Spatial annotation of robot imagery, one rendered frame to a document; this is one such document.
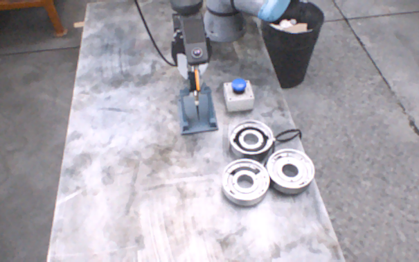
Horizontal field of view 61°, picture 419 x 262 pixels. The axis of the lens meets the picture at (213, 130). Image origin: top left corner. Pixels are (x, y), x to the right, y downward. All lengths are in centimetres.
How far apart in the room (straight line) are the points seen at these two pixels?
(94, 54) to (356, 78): 165
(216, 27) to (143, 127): 43
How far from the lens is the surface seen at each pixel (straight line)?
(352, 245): 174
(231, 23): 119
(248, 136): 91
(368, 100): 228
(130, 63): 117
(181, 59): 87
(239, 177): 83
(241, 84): 95
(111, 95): 108
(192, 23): 79
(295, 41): 197
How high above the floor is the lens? 153
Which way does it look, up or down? 51 degrees down
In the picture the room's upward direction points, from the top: 2 degrees counter-clockwise
